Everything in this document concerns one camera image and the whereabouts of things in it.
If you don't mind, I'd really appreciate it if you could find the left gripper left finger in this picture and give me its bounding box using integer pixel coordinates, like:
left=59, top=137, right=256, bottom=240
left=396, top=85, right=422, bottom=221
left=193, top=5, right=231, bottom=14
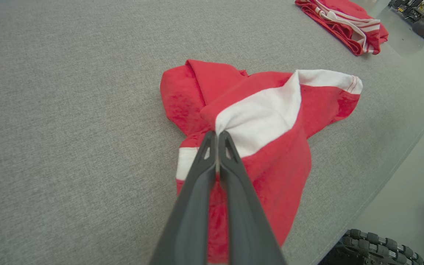
left=149, top=130, right=218, bottom=265

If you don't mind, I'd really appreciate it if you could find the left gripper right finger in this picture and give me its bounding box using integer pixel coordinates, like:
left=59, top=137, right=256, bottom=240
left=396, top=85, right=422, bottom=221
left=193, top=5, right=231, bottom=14
left=218, top=130, right=286, bottom=265

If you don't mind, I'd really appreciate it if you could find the red and white garment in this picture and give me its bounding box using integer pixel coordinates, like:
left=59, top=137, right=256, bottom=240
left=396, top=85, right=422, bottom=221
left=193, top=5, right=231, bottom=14
left=159, top=59, right=363, bottom=265

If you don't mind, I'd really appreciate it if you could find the folded red white garment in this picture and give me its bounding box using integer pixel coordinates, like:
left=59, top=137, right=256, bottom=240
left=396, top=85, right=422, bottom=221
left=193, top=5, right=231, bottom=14
left=295, top=0, right=389, bottom=56

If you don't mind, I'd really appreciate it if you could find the black roller wheel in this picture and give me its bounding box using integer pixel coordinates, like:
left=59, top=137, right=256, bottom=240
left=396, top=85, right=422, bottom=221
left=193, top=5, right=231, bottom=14
left=319, top=229, right=424, bottom=265

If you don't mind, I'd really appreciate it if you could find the dark equipment with cables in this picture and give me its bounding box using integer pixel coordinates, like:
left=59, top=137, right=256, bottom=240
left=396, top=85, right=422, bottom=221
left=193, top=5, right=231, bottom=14
left=388, top=0, right=424, bottom=22

